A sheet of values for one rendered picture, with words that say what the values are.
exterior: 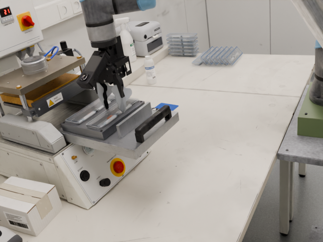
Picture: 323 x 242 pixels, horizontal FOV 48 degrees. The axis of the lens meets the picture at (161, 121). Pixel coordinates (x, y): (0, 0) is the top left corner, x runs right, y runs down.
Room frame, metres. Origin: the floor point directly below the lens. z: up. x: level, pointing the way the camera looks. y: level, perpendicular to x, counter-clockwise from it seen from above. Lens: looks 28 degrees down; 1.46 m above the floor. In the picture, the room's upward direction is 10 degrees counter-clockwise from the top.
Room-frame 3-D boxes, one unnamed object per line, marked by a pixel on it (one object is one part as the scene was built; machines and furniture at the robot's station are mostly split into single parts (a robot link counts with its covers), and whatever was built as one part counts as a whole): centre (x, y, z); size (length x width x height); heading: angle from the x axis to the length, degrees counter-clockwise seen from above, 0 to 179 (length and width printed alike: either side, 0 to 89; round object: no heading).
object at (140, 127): (0.89, 0.02, 0.99); 0.15 x 0.02 x 0.04; 142
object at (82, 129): (1.00, 0.17, 0.98); 0.20 x 0.17 x 0.03; 142
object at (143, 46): (2.21, 0.05, 0.88); 0.25 x 0.20 x 0.17; 51
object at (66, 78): (1.17, 0.37, 1.07); 0.22 x 0.17 x 0.10; 142
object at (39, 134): (1.01, 0.40, 0.97); 0.25 x 0.05 x 0.07; 52
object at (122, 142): (0.97, 0.13, 0.97); 0.30 x 0.22 x 0.08; 52
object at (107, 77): (1.00, 0.11, 1.15); 0.09 x 0.08 x 0.12; 142
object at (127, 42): (2.06, 0.12, 0.92); 0.09 x 0.08 x 0.25; 85
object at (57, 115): (1.18, 0.40, 0.93); 0.46 x 0.35 x 0.01; 52
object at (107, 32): (1.00, 0.12, 1.23); 0.08 x 0.08 x 0.05
